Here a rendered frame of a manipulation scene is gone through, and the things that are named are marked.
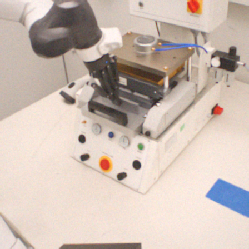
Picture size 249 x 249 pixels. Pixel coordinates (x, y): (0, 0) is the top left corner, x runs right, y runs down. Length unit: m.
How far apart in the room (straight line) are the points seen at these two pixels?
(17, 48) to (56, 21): 1.71
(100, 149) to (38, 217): 0.30
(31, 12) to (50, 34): 0.11
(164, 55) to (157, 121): 0.22
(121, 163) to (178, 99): 0.28
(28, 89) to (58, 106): 1.13
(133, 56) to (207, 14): 0.27
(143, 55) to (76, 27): 0.36
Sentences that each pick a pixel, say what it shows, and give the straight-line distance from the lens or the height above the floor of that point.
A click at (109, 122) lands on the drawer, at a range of 1.20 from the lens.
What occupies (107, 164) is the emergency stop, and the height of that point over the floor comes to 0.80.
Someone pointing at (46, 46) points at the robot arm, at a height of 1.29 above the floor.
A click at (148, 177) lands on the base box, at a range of 1.22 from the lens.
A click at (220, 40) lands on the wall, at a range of 1.81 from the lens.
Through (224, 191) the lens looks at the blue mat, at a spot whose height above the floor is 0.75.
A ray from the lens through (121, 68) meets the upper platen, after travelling 1.28.
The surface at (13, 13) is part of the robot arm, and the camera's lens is 1.04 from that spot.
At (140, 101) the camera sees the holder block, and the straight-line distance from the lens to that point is 1.23.
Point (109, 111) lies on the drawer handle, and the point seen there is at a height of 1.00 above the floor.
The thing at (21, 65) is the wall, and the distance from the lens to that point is 2.70.
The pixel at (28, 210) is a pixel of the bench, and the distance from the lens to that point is 1.28.
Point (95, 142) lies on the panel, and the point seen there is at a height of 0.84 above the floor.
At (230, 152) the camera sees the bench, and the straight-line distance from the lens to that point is 1.42.
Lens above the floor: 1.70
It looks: 39 degrees down
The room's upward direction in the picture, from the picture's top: 5 degrees counter-clockwise
